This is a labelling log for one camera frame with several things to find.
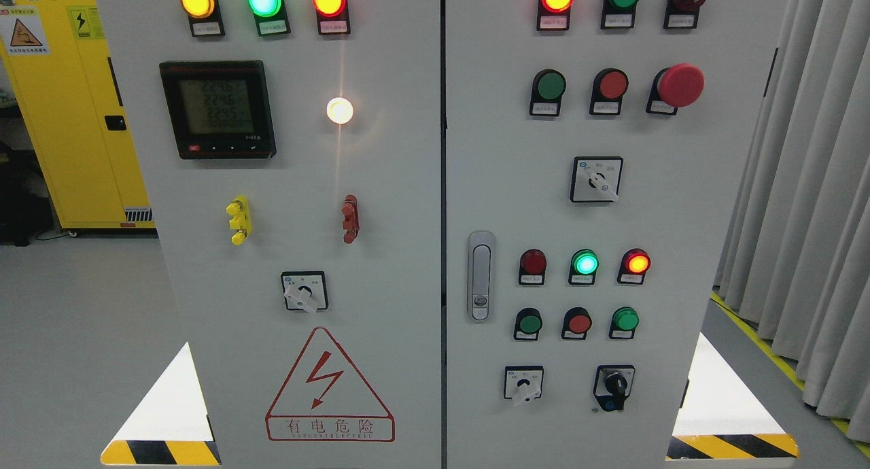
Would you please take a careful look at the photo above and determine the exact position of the green start push button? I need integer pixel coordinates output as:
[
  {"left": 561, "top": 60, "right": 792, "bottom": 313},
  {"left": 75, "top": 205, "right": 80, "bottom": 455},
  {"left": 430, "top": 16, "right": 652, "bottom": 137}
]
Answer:
[{"left": 512, "top": 307, "right": 542, "bottom": 341}]

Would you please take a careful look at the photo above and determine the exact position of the red stop push button lower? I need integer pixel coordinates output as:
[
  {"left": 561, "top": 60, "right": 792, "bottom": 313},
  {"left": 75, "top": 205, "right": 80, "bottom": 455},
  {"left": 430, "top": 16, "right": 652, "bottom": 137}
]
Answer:
[{"left": 561, "top": 306, "right": 593, "bottom": 340}]

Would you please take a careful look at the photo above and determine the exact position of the green push button upper row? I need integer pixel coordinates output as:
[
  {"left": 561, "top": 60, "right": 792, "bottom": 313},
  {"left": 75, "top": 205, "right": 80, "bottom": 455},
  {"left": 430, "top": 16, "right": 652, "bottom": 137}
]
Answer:
[{"left": 528, "top": 69, "right": 567, "bottom": 117}]

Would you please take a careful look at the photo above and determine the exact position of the green push button lower right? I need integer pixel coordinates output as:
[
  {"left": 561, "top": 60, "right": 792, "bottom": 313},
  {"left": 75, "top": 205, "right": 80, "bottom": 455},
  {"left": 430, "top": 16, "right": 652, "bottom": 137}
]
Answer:
[{"left": 608, "top": 306, "right": 640, "bottom": 340}]

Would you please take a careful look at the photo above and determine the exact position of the red push button upper row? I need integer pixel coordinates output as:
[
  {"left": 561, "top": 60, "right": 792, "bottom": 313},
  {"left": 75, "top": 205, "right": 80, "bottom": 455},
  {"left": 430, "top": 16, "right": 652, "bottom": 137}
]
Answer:
[{"left": 589, "top": 67, "right": 629, "bottom": 116}]

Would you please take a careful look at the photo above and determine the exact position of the red mushroom emergency stop button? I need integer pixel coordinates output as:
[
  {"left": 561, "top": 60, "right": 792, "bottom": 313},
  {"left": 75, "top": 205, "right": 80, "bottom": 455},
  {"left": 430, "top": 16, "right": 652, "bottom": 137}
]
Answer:
[{"left": 646, "top": 63, "right": 706, "bottom": 116}]

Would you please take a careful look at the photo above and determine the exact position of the grey electrical control cabinet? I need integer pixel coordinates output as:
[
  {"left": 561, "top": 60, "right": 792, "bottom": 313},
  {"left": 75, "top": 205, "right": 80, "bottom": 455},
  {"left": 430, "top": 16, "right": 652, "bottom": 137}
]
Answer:
[{"left": 97, "top": 0, "right": 786, "bottom": 468}]

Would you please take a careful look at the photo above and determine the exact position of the red terminal connector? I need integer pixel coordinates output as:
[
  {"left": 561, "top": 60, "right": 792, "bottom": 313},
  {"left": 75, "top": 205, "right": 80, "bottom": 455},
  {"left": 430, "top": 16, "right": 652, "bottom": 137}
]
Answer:
[{"left": 340, "top": 194, "right": 360, "bottom": 244}]

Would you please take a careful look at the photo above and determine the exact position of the red indicator lamp lower left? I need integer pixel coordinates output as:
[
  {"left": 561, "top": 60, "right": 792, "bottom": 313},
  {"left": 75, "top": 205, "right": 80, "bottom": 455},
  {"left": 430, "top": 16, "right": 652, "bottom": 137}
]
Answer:
[{"left": 518, "top": 249, "right": 547, "bottom": 286}]

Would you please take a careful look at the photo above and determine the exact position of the red indicator lamp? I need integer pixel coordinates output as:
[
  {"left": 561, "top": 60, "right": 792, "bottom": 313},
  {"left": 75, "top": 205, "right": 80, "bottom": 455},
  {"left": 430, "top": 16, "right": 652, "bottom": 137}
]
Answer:
[
  {"left": 617, "top": 248, "right": 650, "bottom": 284},
  {"left": 313, "top": 0, "right": 351, "bottom": 35},
  {"left": 518, "top": 249, "right": 547, "bottom": 286}
]

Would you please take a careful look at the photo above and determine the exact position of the white lit indicator lamp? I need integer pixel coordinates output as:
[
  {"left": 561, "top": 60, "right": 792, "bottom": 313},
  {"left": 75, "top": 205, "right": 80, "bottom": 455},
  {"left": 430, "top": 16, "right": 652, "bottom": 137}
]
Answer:
[{"left": 326, "top": 97, "right": 355, "bottom": 125}]

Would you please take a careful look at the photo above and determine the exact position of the green indicator lamp lower middle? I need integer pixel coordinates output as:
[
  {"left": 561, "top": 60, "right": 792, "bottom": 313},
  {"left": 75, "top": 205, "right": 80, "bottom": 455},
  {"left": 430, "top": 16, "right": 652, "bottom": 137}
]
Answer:
[{"left": 568, "top": 249, "right": 599, "bottom": 285}]

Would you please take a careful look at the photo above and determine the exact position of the green indicator lamp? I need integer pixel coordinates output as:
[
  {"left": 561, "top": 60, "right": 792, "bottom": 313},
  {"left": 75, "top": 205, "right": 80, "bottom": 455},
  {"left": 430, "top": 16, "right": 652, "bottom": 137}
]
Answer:
[
  {"left": 568, "top": 249, "right": 599, "bottom": 285},
  {"left": 247, "top": 0, "right": 291, "bottom": 37}
]

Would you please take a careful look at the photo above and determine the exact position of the yellow terminal connector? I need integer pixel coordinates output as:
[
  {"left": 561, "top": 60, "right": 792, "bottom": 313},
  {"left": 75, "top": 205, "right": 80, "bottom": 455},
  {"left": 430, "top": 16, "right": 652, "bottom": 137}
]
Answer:
[{"left": 226, "top": 194, "right": 251, "bottom": 246}]

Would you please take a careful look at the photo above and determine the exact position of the red indicator lamp lower right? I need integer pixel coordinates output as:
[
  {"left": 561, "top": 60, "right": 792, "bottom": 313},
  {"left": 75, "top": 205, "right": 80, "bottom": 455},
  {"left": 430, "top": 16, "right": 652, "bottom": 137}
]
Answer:
[{"left": 617, "top": 248, "right": 650, "bottom": 284}]

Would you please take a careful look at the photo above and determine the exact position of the red electric hazard warning sticker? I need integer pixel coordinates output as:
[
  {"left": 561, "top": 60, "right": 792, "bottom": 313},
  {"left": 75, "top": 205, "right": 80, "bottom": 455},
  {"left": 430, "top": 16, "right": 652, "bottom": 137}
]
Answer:
[{"left": 265, "top": 327, "right": 396, "bottom": 443}]

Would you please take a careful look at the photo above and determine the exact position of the black digital power meter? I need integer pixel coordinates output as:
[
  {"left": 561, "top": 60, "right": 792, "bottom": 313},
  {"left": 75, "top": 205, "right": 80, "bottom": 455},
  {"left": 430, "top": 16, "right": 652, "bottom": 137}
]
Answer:
[{"left": 159, "top": 60, "right": 277, "bottom": 160}]

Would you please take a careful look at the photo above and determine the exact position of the red indicator lamp top left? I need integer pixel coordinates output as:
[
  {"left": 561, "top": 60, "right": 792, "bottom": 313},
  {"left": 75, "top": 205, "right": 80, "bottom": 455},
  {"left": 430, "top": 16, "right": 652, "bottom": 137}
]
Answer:
[{"left": 313, "top": 0, "right": 351, "bottom": 35}]

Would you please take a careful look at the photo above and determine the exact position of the red lit lamp top right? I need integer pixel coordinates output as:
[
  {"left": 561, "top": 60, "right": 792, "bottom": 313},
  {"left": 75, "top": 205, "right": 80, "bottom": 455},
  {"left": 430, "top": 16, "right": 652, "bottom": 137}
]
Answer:
[{"left": 536, "top": 0, "right": 574, "bottom": 31}]

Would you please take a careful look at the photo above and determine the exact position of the green indicator lamp top left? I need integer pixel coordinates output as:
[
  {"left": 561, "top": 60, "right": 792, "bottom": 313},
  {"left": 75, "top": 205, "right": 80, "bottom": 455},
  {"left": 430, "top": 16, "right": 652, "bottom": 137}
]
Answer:
[{"left": 247, "top": 0, "right": 291, "bottom": 37}]

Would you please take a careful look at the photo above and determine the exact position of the green lamp top right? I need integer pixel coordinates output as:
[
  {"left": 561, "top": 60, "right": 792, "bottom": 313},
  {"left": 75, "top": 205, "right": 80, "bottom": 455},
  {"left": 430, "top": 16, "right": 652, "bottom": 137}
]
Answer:
[{"left": 600, "top": 0, "right": 639, "bottom": 30}]

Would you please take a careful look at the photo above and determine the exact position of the yellow indicator lamp top left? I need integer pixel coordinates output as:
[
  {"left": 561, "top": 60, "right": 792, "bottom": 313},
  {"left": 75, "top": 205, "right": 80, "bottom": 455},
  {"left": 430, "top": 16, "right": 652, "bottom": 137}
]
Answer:
[{"left": 180, "top": 0, "right": 226, "bottom": 37}]

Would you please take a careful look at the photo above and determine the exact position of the left white striped cabinet foot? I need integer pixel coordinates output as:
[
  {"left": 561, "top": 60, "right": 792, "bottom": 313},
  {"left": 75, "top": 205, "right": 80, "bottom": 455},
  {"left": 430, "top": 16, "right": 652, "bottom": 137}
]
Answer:
[{"left": 100, "top": 344, "right": 221, "bottom": 466}]

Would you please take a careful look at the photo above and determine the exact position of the white striped cabinet foot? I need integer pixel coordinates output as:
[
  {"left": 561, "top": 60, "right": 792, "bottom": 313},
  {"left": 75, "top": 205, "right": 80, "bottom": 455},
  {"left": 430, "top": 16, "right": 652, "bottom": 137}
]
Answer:
[
  {"left": 664, "top": 335, "right": 801, "bottom": 468},
  {"left": 100, "top": 344, "right": 221, "bottom": 466}
]

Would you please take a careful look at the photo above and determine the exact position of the right white striped cabinet foot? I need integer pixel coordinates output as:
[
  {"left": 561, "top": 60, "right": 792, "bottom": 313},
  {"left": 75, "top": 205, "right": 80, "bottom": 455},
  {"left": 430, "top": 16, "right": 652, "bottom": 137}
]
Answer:
[{"left": 664, "top": 335, "right": 801, "bottom": 468}]

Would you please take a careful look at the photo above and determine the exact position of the grey curtain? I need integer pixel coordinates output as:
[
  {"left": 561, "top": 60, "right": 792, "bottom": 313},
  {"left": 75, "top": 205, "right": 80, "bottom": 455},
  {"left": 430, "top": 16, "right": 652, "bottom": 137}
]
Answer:
[{"left": 717, "top": 0, "right": 869, "bottom": 442}]

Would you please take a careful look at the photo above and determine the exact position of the yellow safety storage cabinet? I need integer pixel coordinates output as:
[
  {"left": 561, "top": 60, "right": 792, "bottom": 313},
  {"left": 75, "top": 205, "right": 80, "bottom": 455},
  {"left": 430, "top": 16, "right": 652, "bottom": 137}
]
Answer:
[{"left": 2, "top": 0, "right": 155, "bottom": 232}]

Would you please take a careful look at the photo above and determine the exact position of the silver cabinet door handle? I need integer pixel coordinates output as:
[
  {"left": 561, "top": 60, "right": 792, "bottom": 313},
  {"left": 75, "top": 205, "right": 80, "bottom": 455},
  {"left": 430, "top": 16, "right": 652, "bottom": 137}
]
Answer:
[{"left": 467, "top": 231, "right": 496, "bottom": 322}]

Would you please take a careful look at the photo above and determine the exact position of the left door rotary selector switch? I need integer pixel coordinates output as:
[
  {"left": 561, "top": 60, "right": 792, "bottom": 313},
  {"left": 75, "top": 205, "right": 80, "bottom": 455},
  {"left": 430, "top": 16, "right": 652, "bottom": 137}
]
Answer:
[{"left": 280, "top": 271, "right": 329, "bottom": 313}]

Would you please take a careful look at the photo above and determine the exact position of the upper right rotary selector switch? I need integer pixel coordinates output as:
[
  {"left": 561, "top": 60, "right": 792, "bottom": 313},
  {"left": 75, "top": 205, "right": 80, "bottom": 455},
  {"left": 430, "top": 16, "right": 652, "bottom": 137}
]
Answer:
[{"left": 569, "top": 156, "right": 624, "bottom": 203}]

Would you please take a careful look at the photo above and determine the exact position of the lower left rotary selector switch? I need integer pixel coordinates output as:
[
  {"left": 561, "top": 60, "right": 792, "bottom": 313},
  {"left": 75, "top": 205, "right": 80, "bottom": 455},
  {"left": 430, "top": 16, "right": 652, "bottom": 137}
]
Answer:
[{"left": 503, "top": 366, "right": 544, "bottom": 406}]

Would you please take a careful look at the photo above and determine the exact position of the black key selector switch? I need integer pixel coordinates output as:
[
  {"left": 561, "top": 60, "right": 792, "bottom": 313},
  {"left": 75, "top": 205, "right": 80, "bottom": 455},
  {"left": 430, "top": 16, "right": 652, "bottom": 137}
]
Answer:
[{"left": 593, "top": 364, "right": 635, "bottom": 411}]

